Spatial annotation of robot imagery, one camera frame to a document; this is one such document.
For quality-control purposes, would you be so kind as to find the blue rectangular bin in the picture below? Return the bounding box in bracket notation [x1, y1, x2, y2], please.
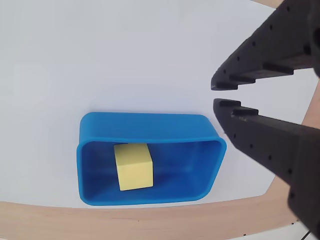
[76, 111, 228, 207]

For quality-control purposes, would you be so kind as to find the white mat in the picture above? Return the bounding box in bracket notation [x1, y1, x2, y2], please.
[0, 0, 319, 209]

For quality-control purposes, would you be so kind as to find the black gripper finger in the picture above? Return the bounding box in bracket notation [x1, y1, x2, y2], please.
[210, 0, 320, 91]
[212, 98, 320, 240]

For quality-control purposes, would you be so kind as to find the yellow cube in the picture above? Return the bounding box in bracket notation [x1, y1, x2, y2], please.
[113, 142, 154, 192]

